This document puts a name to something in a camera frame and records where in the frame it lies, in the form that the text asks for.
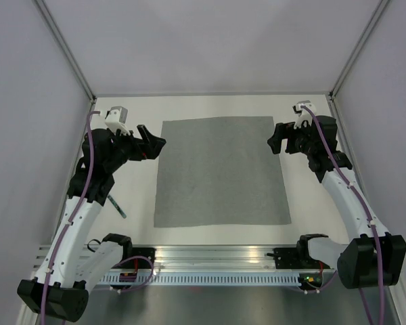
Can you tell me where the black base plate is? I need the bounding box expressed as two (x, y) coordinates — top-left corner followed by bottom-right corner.
(127, 246), (156, 270)
(265, 246), (330, 270)

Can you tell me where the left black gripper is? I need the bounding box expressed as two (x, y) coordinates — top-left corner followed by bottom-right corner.
(104, 125), (165, 173)

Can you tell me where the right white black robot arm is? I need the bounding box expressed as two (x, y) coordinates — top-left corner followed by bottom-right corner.
(267, 116), (406, 289)

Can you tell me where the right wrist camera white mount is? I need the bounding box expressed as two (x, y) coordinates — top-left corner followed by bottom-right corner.
(292, 100), (317, 129)

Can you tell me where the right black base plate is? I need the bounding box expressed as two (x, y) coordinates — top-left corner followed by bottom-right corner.
(265, 246), (330, 270)

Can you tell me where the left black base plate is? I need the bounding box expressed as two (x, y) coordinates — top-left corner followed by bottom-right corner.
(127, 246), (156, 270)

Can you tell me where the dark utensil with green handle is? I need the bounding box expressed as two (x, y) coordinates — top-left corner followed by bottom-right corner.
(107, 195), (127, 219)

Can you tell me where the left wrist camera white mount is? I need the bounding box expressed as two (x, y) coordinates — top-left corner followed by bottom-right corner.
(104, 106), (130, 135)

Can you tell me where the aluminium mounting rail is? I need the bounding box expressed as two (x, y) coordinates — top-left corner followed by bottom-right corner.
(33, 243), (338, 272)

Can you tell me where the left aluminium frame post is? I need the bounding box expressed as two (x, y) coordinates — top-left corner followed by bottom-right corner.
(32, 0), (96, 104)

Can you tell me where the aluminium frame post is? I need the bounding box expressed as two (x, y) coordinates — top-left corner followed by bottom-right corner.
(329, 0), (392, 100)
(32, 0), (96, 104)

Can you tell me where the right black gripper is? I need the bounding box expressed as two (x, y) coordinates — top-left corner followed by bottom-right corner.
(267, 118), (317, 156)

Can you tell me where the white slotted cable duct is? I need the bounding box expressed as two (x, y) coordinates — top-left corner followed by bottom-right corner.
(97, 272), (300, 286)

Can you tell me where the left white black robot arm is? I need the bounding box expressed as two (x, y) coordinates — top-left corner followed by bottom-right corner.
(17, 125), (166, 322)

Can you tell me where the grey cloth napkin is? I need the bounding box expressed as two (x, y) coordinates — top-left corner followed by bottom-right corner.
(154, 116), (291, 228)

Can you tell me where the right aluminium frame post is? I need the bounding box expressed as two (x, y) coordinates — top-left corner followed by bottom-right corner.
(329, 0), (392, 100)

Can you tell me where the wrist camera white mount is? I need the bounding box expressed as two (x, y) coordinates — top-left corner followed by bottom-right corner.
(292, 100), (317, 129)
(104, 106), (130, 135)

